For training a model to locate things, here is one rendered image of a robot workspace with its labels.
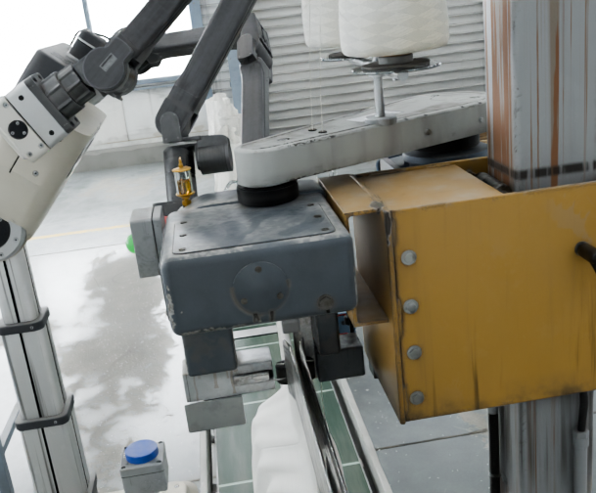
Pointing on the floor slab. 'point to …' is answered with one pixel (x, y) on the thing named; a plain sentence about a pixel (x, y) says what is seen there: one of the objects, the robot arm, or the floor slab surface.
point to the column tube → (567, 414)
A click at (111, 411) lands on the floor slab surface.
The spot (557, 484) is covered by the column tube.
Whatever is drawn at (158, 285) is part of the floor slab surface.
